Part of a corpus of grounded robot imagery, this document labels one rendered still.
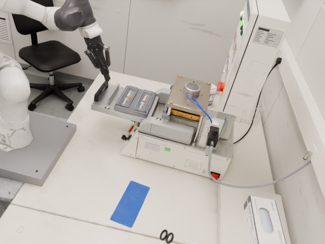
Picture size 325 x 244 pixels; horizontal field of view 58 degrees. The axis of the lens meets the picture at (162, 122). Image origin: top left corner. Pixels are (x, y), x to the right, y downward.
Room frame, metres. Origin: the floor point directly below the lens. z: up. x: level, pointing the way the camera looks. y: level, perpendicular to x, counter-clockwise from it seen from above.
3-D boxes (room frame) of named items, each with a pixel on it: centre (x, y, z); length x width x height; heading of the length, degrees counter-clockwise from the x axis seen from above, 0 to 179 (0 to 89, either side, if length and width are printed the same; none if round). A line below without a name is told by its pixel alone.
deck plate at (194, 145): (1.21, -0.14, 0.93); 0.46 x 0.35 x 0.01; 85
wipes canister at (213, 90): (1.69, -0.26, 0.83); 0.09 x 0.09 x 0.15
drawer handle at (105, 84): (1.24, 0.34, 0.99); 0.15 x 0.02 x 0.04; 175
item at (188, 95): (1.19, -0.13, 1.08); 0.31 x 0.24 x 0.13; 175
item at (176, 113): (1.20, -0.10, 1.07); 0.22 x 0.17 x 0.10; 175
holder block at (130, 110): (1.23, 0.15, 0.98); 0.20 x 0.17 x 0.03; 175
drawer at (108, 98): (1.23, 0.20, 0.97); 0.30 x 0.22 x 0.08; 85
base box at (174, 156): (1.19, -0.10, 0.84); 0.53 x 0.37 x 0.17; 85
